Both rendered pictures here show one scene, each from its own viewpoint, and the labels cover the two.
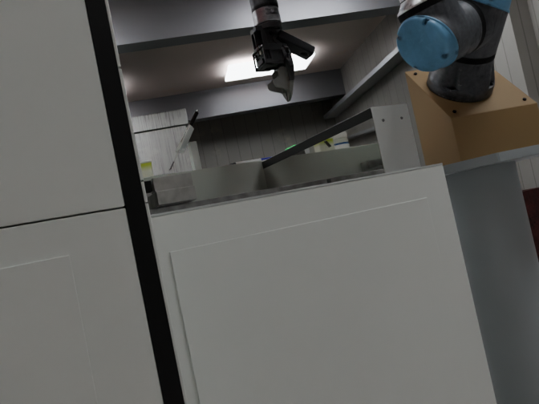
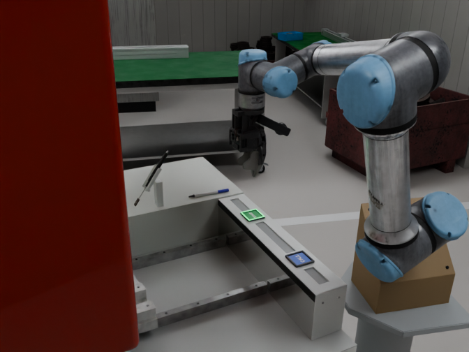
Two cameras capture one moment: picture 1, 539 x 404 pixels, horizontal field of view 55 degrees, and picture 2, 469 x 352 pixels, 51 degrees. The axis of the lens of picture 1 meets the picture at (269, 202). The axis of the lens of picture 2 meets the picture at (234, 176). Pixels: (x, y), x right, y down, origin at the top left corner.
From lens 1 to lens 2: 0.93 m
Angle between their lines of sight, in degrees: 27
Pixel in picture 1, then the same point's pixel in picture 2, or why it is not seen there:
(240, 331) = not seen: outside the picture
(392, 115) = (331, 297)
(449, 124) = (377, 285)
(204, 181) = (164, 219)
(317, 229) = not seen: outside the picture
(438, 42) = (386, 277)
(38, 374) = not seen: outside the picture
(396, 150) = (326, 321)
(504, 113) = (425, 281)
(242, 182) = (197, 217)
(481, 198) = (382, 332)
